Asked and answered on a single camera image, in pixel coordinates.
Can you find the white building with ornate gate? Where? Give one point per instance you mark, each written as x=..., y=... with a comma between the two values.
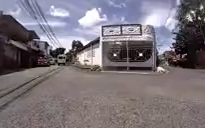
x=90, y=53

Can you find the dark green tree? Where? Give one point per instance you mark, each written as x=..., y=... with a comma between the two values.
x=77, y=45

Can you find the grey asphalt road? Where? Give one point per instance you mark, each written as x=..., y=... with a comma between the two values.
x=106, y=100

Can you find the white van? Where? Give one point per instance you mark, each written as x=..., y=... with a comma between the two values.
x=61, y=59

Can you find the white object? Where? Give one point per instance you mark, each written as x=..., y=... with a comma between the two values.
x=161, y=69

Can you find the red car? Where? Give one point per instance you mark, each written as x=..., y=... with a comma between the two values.
x=42, y=61

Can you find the concrete pavement strip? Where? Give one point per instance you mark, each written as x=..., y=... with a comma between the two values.
x=10, y=80

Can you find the row of dark buildings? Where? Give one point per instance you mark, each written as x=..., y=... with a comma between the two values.
x=10, y=43

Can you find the tall dark trees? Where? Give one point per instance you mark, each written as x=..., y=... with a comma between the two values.
x=193, y=33

